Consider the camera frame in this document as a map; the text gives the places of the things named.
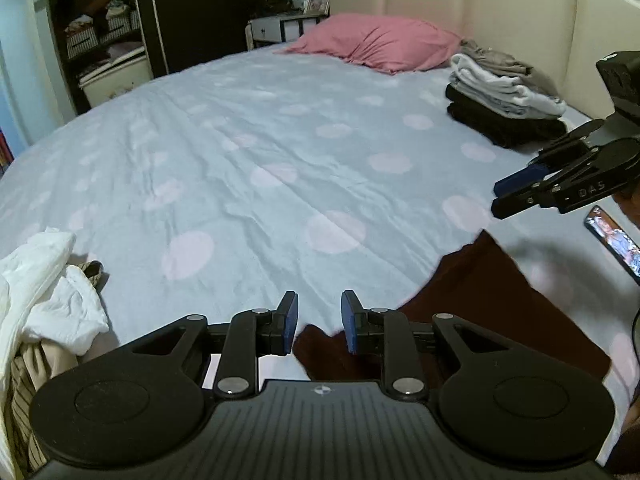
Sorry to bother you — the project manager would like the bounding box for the white folded garment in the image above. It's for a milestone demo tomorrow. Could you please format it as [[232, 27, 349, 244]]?
[[449, 53, 566, 119]]

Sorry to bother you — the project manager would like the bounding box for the white nightstand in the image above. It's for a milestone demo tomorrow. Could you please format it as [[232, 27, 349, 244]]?
[[245, 12, 328, 50]]

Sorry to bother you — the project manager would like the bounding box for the white muslin blanket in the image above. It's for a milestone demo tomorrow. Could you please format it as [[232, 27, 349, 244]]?
[[1, 230, 108, 390]]

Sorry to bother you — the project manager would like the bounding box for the tan folded garment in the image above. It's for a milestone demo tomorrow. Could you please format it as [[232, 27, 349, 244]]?
[[460, 39, 560, 96]]

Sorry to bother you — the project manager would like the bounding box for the beige garment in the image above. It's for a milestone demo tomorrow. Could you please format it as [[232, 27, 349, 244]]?
[[4, 340, 78, 479]]

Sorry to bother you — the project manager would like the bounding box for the dark maroon shirt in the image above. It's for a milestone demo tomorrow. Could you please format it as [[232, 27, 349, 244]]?
[[293, 231, 611, 382]]

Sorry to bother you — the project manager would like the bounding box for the smartphone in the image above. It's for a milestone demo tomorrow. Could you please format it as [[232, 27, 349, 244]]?
[[584, 206, 640, 283]]

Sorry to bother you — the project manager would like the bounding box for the black folded garment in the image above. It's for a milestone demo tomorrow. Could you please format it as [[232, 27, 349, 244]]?
[[445, 84, 567, 148]]

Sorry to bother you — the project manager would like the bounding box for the dark wardrobe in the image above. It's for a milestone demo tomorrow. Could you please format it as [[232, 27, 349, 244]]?
[[34, 0, 267, 119]]

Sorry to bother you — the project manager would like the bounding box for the polka dot bed sheet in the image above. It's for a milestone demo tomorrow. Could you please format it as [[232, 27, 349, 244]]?
[[1, 49, 639, 458]]

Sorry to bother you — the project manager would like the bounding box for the cream storage bin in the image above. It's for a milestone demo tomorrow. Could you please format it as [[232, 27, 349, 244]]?
[[79, 55, 153, 108]]

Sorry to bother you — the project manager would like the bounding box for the beige padded headboard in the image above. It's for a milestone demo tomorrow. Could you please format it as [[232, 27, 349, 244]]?
[[331, 0, 639, 118]]

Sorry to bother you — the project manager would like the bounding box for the pink pillow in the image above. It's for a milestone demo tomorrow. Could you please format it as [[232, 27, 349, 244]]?
[[279, 13, 461, 75]]

